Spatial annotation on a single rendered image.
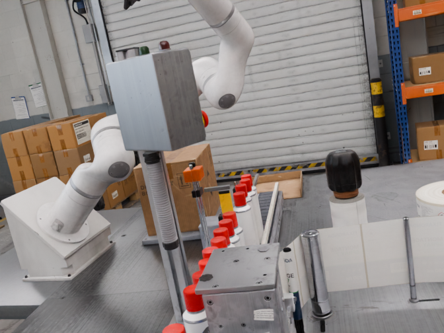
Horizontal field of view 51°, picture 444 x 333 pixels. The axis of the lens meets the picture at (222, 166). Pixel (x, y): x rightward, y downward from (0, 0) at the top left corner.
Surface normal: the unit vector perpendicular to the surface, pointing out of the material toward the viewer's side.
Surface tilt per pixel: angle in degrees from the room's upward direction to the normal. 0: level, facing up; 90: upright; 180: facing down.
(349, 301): 0
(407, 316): 0
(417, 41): 90
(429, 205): 90
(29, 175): 90
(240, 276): 0
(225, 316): 90
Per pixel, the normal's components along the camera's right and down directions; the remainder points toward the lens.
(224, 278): -0.18, -0.96
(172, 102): 0.69, 0.03
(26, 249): -0.29, 0.26
